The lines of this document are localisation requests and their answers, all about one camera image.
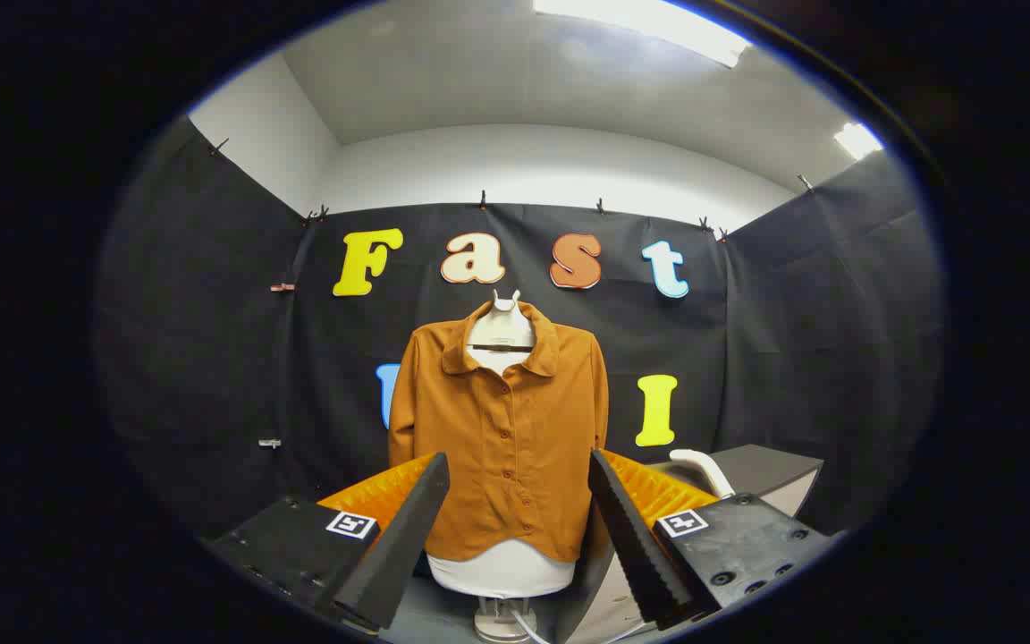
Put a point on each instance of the long ceiling light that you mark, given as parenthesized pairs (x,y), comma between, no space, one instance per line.
(658,22)

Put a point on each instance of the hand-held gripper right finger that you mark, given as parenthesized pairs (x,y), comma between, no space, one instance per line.
(636,537)

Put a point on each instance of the small ceiling light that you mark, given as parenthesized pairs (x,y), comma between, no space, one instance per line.
(857,140)

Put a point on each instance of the white mannequin torso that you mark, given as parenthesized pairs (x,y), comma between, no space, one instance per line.
(502,568)

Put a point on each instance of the white mannequin stand base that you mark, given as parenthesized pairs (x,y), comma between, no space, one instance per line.
(495,622)

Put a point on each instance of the brown button-up shirt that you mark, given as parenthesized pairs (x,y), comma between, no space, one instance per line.
(515,420)

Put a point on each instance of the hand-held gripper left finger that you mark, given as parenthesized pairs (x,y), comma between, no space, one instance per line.
(408,537)

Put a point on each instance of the black backdrop cloth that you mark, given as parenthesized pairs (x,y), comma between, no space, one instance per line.
(211,358)

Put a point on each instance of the white garment steamer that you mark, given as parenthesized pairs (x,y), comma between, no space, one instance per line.
(703,465)

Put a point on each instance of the grey side table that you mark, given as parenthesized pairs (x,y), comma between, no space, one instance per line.
(765,465)

